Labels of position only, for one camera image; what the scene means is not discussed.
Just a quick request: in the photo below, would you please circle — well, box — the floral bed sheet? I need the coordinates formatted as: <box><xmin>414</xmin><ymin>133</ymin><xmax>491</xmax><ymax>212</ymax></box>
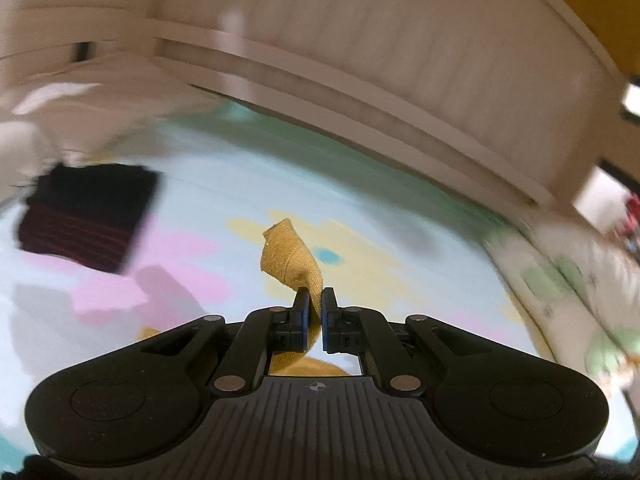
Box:
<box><xmin>1</xmin><ymin>102</ymin><xmax>544</xmax><ymax>471</ymax></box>

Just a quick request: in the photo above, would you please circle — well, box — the floral rolled duvet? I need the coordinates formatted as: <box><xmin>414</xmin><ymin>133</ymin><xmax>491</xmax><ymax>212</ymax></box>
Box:
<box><xmin>485</xmin><ymin>221</ymin><xmax>639</xmax><ymax>392</ymax></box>

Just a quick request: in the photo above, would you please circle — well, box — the cream pillow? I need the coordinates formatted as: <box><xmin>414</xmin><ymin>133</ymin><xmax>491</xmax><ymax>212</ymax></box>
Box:
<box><xmin>1</xmin><ymin>53</ymin><xmax>221</xmax><ymax>203</ymax></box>

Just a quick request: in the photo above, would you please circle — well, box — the dark folded striped garment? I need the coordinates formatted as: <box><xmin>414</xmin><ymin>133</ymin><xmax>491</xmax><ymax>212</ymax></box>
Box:
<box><xmin>16</xmin><ymin>164</ymin><xmax>160</xmax><ymax>274</ymax></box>

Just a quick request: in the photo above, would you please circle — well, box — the mustard yellow knit garment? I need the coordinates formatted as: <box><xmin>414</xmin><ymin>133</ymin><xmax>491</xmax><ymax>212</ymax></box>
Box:
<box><xmin>260</xmin><ymin>219</ymin><xmax>347</xmax><ymax>377</ymax></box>

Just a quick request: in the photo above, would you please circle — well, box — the cream wooden headboard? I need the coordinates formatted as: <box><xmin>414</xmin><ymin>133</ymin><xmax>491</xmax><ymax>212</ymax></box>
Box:
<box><xmin>1</xmin><ymin>0</ymin><xmax>624</xmax><ymax>211</ymax></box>

